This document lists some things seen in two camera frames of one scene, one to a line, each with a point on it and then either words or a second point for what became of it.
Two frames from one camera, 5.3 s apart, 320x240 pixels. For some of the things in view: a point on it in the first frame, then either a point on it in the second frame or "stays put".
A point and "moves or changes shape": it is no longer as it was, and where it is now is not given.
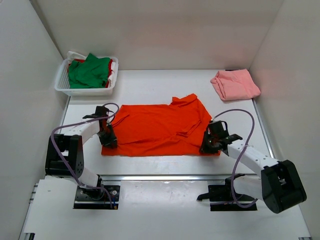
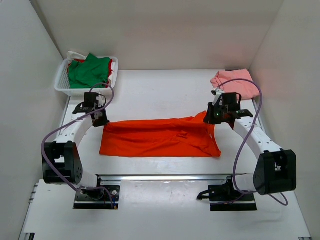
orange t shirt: [178, 129] moves or changes shape
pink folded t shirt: [235, 84] stays put
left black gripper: [112, 138] to [103, 121]
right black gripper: [204, 149] to [208, 119]
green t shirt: [92, 73] stays put
